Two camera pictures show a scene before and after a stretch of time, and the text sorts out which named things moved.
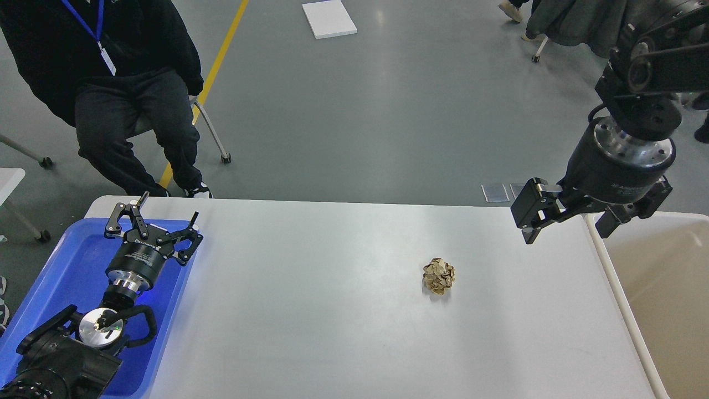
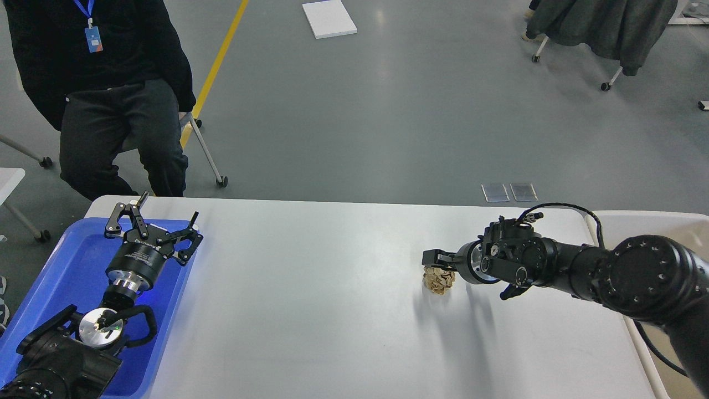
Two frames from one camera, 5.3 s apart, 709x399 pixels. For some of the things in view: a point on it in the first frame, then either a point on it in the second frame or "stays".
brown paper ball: [438, 275] stays
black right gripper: [607, 168] → [468, 261]
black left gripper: [139, 262] stays
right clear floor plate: [515, 188] stays
